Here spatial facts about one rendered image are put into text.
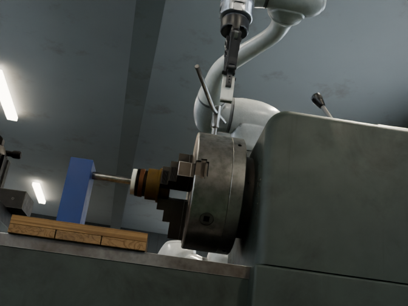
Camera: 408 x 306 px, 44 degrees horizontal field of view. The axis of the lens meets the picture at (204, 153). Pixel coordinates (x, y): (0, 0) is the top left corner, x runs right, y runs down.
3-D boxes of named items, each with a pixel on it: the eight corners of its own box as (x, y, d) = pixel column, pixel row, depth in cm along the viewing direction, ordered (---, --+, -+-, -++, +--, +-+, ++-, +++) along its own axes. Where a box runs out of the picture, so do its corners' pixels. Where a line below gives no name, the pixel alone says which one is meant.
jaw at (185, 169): (203, 178, 135) (208, 160, 124) (200, 195, 133) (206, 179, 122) (161, 172, 134) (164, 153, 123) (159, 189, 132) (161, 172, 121)
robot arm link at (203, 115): (198, 80, 180) (235, 86, 181) (192, 112, 194) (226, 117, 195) (194, 108, 172) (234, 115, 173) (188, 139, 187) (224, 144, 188)
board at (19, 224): (144, 275, 144) (146, 261, 146) (145, 251, 111) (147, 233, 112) (38, 261, 142) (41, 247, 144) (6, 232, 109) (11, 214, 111)
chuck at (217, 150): (208, 251, 150) (222, 147, 155) (221, 255, 119) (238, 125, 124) (178, 247, 149) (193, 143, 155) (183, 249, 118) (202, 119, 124)
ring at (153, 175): (171, 176, 142) (139, 172, 142) (173, 164, 134) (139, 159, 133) (167, 208, 138) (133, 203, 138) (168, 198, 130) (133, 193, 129)
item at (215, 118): (209, 146, 140) (214, 106, 142) (217, 147, 140) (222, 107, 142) (207, 144, 138) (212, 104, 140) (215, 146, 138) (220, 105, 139)
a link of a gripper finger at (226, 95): (234, 78, 128) (235, 76, 127) (231, 102, 125) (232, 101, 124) (223, 76, 127) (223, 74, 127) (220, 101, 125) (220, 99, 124)
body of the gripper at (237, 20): (218, 27, 137) (215, 57, 134) (223, 8, 129) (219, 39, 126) (246, 31, 137) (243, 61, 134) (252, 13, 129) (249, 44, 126)
